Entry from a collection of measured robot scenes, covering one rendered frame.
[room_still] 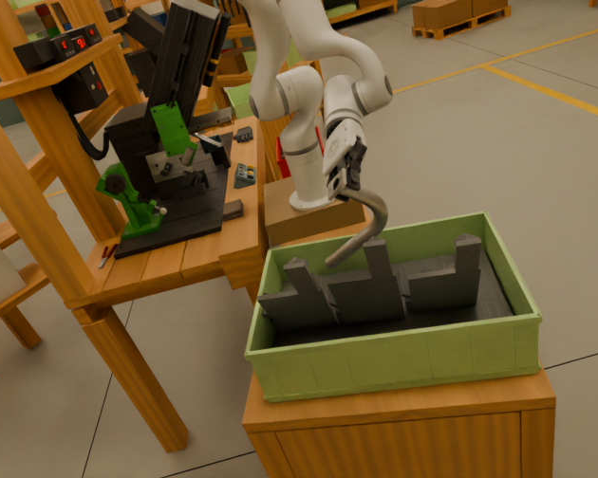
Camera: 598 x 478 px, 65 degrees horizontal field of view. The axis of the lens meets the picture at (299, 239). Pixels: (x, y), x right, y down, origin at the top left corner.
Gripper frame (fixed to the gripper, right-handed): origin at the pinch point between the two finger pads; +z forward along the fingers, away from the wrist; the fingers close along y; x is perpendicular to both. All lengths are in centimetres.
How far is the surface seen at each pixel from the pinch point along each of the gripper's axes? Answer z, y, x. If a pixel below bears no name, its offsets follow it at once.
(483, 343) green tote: 21.5, -6.5, 36.9
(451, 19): -605, -149, 308
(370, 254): 8.6, -6.8, 9.8
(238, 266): -24, -71, 5
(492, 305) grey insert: 7.6, -10.4, 47.9
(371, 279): 8.7, -14.2, 15.4
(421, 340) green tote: 20.9, -12.9, 26.1
